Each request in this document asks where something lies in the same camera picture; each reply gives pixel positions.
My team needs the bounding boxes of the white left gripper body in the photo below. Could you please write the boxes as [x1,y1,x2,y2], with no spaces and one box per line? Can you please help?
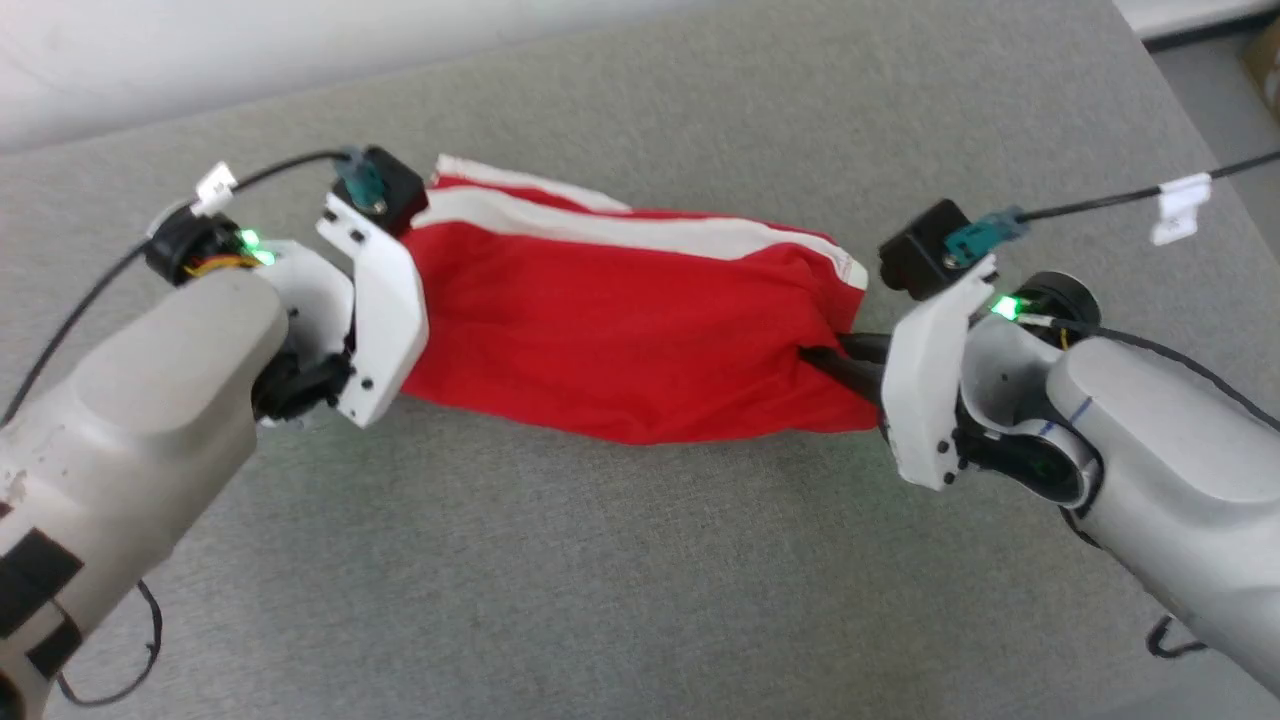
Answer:
[262,192,432,429]

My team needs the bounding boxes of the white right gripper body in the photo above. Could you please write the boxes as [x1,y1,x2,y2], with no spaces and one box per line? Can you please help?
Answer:
[881,254,1063,492]

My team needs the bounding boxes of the red shorts with white stripes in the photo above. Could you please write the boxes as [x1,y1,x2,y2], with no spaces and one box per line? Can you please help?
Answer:
[398,153,881,447]

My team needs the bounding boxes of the white baseboard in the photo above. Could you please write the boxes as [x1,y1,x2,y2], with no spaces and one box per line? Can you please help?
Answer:
[1113,0,1280,41]

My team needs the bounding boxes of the yellowish cardboard box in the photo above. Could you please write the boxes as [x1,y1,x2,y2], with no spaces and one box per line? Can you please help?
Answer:
[1240,20,1280,113]

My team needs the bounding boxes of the white cable label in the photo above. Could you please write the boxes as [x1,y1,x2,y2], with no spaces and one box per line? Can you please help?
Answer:
[1149,173,1214,247]
[189,162,239,217]

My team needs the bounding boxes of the black cable with teal plug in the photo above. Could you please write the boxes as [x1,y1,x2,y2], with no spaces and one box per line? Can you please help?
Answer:
[0,147,387,426]
[944,150,1280,270]

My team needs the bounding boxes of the thin black cable loop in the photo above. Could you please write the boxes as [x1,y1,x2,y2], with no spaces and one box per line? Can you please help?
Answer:
[1147,614,1208,660]
[55,580,164,708]

